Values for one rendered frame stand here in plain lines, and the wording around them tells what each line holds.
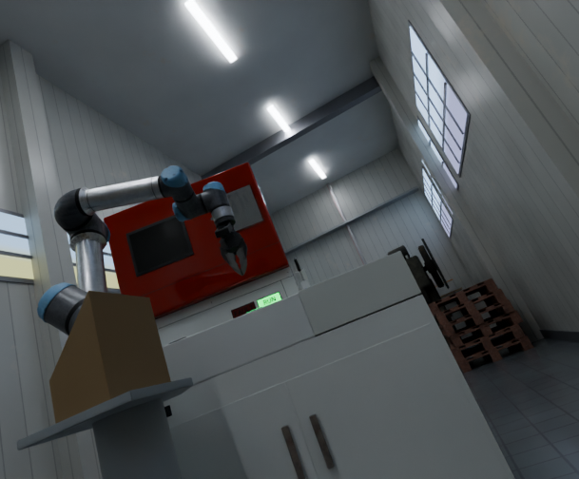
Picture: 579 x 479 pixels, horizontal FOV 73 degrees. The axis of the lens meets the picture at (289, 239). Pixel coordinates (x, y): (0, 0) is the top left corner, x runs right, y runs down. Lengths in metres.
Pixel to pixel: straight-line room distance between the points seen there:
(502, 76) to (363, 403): 2.49
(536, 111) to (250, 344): 2.43
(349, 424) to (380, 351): 0.22
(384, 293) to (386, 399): 0.30
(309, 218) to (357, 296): 10.62
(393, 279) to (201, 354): 0.63
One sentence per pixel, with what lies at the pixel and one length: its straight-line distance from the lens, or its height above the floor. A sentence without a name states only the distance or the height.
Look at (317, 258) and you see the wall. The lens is 11.49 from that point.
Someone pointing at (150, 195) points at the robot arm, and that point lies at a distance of 1.37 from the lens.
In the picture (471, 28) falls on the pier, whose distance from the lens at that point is 3.39.
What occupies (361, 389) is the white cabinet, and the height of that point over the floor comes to 0.63.
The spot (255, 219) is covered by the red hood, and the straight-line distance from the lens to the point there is 1.95.
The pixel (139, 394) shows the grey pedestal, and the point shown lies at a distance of 0.90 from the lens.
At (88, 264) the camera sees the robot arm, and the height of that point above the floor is 1.29.
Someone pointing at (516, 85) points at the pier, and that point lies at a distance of 3.15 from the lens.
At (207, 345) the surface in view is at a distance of 1.27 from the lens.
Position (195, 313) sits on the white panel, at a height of 1.18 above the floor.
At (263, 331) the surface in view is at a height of 0.89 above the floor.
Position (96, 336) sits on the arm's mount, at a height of 0.96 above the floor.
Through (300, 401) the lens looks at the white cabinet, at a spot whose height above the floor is 0.66.
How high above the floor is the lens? 0.72
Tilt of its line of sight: 19 degrees up
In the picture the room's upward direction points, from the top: 22 degrees counter-clockwise
